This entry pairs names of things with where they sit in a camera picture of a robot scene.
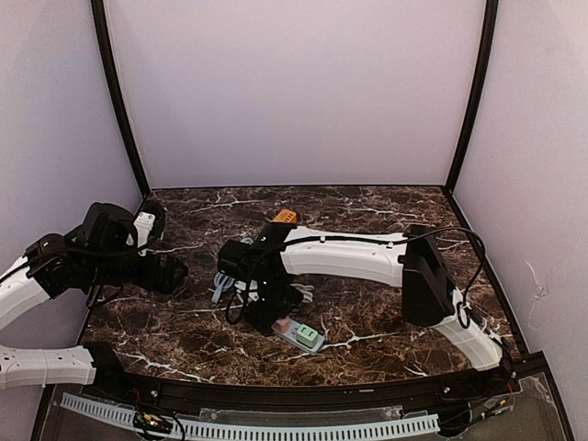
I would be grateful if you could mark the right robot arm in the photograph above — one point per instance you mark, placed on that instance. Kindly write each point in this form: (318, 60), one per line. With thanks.
(409, 261)

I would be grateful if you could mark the light blue power strip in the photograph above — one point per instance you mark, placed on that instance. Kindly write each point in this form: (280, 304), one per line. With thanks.
(291, 337)

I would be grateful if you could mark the black corner post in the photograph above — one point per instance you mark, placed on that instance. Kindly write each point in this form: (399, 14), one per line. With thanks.
(478, 80)
(99, 14)

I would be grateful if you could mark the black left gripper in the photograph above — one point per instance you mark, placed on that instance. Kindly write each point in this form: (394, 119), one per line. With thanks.
(162, 272)

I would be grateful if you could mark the pink charger plug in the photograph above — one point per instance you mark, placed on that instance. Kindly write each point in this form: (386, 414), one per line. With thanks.
(281, 326)

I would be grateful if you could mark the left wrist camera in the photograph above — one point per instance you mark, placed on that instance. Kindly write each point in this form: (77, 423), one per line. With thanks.
(148, 227)

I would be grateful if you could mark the black left corner post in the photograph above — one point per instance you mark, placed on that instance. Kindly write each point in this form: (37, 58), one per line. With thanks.
(99, 14)

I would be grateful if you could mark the black front frame rail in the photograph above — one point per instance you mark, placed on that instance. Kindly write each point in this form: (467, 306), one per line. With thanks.
(190, 397)

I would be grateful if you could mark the green charger plug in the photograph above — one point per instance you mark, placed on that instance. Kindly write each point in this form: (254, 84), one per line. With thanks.
(306, 336)

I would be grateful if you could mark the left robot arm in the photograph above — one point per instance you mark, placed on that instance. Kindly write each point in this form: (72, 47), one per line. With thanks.
(111, 247)

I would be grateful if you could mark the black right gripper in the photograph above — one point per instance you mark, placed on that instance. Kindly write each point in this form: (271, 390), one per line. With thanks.
(272, 310)

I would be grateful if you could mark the black right corner post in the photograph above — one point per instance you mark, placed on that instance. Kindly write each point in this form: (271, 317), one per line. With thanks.
(478, 80)

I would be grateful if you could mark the orange power strip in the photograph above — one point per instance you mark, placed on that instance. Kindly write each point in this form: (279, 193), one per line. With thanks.
(286, 218)

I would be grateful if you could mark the white slotted cable duct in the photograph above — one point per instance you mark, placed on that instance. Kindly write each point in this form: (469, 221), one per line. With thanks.
(210, 424)

